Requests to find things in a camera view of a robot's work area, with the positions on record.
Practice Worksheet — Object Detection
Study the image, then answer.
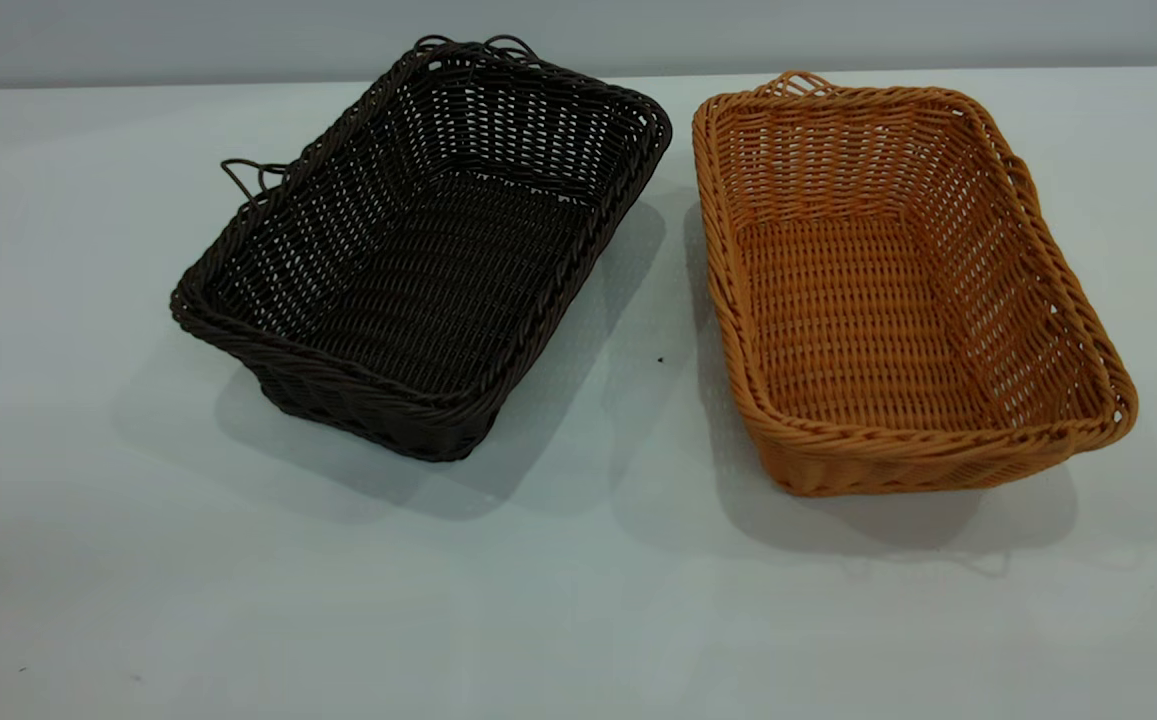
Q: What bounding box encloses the black woven basket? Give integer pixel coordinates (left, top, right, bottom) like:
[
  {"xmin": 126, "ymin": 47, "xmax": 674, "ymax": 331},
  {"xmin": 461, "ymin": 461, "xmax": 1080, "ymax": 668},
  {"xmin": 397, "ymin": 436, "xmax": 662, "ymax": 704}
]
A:
[{"xmin": 170, "ymin": 35, "xmax": 674, "ymax": 463}]

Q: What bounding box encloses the orange woven basket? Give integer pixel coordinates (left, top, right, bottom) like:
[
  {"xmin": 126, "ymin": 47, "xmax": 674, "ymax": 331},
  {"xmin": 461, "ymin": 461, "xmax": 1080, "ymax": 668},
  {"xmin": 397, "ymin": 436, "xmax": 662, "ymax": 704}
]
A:
[{"xmin": 692, "ymin": 70, "xmax": 1139, "ymax": 498}]

